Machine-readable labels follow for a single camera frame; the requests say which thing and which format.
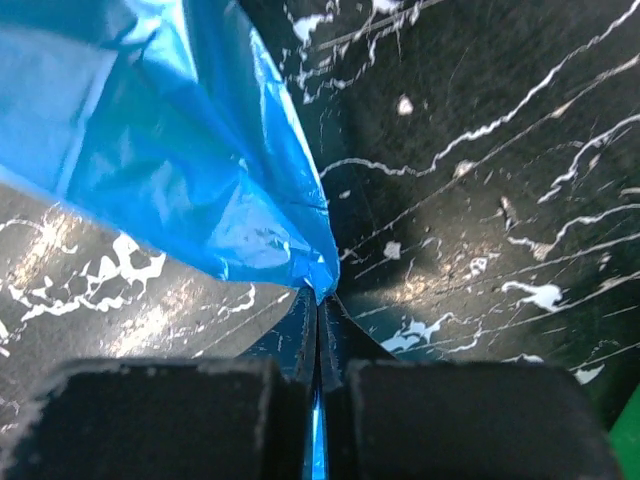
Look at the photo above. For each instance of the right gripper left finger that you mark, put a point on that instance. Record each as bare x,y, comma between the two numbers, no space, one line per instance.
246,417

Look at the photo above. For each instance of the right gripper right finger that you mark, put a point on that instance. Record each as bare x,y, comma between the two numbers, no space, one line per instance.
392,419

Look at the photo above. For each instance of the detached blue trash bag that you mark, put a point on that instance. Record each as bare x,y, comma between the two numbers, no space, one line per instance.
169,121

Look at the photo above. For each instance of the green vegetable basket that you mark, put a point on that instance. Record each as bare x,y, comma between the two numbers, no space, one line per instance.
624,437

